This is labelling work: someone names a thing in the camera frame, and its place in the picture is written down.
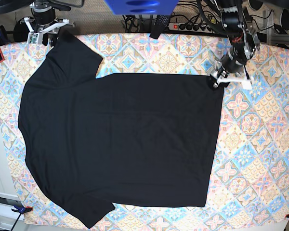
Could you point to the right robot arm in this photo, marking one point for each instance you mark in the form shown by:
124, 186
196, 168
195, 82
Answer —
43, 22

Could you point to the black round object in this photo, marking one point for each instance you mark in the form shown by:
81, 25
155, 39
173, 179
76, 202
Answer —
284, 19

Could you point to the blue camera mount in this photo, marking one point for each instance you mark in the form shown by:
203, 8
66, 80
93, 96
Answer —
133, 7

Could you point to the black T-shirt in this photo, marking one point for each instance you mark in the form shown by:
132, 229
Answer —
127, 138

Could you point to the orange black clamp front left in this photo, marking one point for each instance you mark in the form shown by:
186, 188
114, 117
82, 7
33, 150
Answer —
21, 210

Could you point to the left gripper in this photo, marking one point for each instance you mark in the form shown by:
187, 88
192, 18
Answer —
227, 65

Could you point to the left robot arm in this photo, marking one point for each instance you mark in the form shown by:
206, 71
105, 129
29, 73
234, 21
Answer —
237, 25

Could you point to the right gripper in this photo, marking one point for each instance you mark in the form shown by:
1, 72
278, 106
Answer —
50, 29

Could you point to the white power strip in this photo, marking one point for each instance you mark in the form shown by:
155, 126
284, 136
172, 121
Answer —
190, 27

